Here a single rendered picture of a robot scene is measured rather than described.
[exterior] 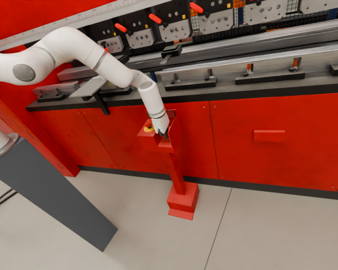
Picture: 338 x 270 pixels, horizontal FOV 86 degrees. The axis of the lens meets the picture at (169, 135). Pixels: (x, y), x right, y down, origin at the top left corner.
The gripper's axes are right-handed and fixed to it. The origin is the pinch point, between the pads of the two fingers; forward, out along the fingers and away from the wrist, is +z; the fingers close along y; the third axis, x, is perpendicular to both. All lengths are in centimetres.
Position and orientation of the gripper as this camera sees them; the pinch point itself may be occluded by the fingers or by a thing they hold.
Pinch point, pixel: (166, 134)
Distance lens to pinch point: 100.6
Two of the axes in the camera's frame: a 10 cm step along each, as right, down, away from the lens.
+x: 9.1, 0.4, -4.1
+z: 2.8, 6.8, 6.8
